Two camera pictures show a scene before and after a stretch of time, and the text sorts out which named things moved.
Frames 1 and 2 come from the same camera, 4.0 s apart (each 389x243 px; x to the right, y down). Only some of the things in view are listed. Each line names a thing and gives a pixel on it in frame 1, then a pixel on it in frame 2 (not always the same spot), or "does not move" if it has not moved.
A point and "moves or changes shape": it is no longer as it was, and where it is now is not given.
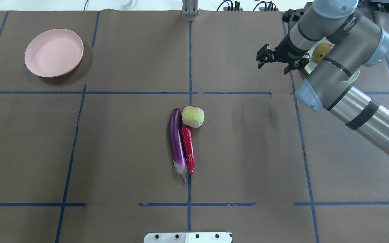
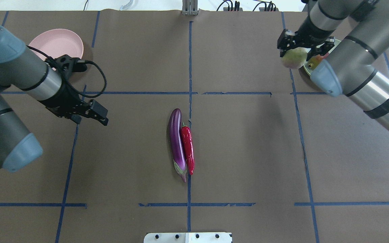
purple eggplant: [177, 142] does not move
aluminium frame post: [189, 7] does not move
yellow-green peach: [192, 116] moves or changes shape
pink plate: [54, 53] does not move
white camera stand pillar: [188, 237] does not move
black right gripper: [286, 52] → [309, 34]
